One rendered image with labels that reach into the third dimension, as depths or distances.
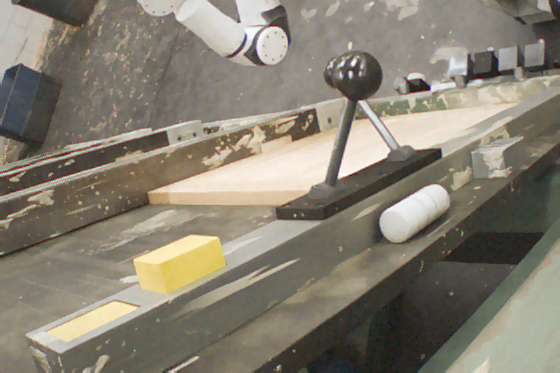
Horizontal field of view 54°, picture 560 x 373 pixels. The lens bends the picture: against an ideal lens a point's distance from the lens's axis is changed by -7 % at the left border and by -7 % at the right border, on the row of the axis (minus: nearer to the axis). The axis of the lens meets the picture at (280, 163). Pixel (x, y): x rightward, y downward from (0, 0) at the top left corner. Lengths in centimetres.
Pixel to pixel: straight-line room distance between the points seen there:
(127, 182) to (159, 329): 57
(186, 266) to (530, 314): 22
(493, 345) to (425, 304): 192
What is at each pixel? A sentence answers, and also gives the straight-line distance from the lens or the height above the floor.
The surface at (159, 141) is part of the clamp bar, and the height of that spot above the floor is 104.
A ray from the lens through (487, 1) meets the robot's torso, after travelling 174.
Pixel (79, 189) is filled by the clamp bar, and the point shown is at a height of 148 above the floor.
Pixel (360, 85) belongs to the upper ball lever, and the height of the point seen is 155.
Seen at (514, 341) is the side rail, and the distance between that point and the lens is 21.
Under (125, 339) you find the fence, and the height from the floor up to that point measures 167.
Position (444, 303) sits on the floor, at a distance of 209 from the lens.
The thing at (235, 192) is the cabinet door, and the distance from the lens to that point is 75.
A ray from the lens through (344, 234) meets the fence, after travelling 46.
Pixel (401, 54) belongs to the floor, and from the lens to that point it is 252.
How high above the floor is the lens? 185
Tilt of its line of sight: 43 degrees down
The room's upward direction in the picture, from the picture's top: 66 degrees counter-clockwise
